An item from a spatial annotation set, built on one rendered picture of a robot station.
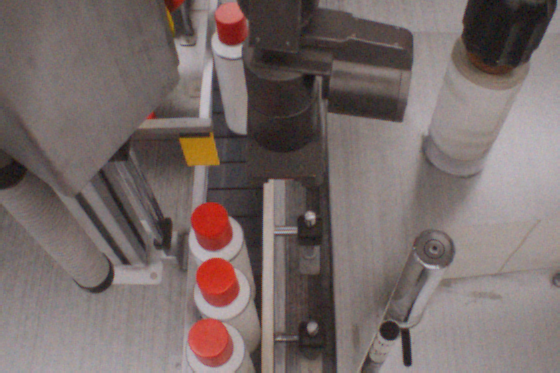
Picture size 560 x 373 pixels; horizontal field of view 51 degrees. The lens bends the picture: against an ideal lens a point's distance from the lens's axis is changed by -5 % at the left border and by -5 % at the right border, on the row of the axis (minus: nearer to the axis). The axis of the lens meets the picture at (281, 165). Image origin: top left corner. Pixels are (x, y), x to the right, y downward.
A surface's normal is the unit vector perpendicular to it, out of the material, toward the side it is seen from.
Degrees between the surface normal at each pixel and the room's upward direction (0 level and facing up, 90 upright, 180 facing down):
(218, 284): 2
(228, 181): 0
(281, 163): 1
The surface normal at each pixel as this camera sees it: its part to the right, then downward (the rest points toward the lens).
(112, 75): 0.82, 0.48
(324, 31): 0.04, -0.79
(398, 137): -0.04, -0.49
